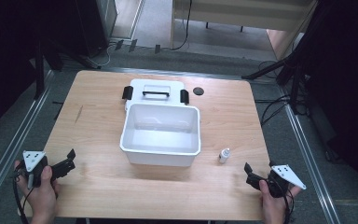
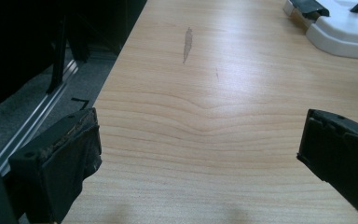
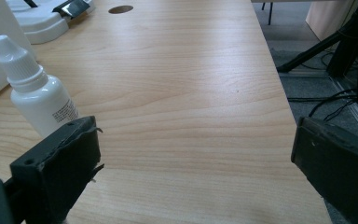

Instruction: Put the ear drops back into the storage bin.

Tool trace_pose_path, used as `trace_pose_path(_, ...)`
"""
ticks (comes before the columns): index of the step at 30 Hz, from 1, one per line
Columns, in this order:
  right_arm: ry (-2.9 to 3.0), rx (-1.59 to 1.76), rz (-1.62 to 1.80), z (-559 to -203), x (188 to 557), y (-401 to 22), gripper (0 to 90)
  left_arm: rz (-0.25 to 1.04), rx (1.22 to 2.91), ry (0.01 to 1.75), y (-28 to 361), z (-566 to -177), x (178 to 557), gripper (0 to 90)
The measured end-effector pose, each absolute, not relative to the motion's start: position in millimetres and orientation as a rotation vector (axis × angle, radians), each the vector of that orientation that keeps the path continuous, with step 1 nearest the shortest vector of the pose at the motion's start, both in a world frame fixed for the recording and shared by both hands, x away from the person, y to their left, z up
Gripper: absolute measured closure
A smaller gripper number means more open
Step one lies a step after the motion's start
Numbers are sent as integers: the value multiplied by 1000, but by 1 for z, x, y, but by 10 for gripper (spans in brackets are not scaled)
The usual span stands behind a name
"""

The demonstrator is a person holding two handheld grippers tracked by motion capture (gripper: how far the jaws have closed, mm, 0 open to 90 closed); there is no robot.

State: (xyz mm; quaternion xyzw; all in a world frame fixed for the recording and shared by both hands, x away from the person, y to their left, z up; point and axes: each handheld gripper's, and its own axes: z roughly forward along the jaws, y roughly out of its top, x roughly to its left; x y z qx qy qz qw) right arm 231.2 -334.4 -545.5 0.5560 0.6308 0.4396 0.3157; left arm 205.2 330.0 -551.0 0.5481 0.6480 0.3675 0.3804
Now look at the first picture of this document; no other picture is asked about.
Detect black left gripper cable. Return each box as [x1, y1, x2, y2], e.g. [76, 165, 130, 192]
[11, 174, 32, 224]

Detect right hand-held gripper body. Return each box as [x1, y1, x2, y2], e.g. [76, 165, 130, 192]
[245, 164, 308, 199]

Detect small white dropper bottle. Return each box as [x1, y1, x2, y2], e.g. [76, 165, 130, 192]
[217, 147, 231, 165]

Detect black hanging cable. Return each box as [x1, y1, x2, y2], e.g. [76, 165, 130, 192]
[170, 0, 194, 51]

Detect white box lid black handle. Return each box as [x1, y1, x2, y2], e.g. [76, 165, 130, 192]
[121, 78, 190, 113]

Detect black tripod stand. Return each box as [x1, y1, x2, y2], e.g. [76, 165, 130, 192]
[241, 46, 311, 115]

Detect person's left hand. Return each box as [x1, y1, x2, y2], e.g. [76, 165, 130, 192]
[13, 160, 61, 224]

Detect person's right hand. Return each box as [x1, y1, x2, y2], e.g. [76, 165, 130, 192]
[258, 179, 302, 224]

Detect white bench furniture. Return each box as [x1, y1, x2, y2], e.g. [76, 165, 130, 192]
[170, 0, 319, 61]

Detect white floor cable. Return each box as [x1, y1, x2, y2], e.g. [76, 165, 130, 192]
[88, 42, 112, 69]

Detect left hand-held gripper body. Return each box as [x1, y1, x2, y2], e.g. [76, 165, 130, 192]
[22, 150, 68, 189]

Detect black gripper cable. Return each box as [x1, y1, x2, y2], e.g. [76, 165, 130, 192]
[11, 174, 32, 224]
[278, 181, 296, 224]

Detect black floor cables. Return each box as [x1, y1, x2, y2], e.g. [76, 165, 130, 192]
[254, 60, 310, 127]

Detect white plastic storage box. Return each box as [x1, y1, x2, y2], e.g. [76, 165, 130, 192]
[119, 103, 202, 168]

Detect metal floor rail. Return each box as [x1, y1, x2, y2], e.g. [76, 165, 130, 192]
[103, 65, 279, 84]
[280, 101, 343, 224]
[0, 69, 56, 217]

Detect dark cabinet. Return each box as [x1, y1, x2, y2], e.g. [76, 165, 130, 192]
[74, 0, 119, 59]

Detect black metal post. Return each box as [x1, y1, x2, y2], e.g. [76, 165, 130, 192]
[33, 36, 47, 101]

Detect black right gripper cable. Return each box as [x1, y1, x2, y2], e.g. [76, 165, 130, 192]
[278, 181, 296, 224]

